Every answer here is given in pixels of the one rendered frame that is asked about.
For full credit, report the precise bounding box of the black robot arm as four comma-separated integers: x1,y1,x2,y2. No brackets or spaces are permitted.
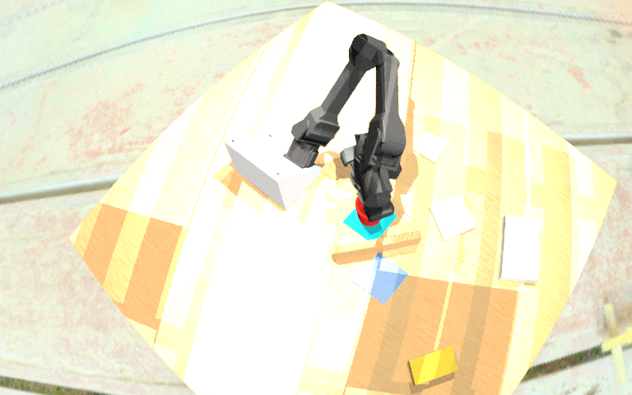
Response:
283,34,407,207

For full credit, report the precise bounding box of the yellow rectangular block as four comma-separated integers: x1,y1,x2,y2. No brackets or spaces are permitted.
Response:
408,346,458,386

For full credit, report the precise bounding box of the red cup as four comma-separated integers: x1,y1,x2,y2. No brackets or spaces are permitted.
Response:
355,197,381,226

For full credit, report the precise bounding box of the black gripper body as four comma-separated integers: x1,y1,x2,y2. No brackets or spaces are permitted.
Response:
340,145,395,222

